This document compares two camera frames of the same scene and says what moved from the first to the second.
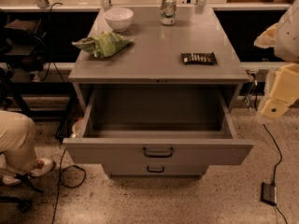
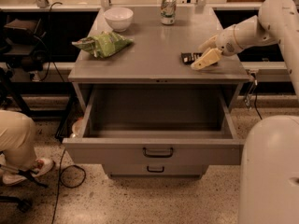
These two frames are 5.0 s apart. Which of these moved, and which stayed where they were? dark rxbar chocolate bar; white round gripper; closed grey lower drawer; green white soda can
Moved: white round gripper
Stayed: dark rxbar chocolate bar; closed grey lower drawer; green white soda can
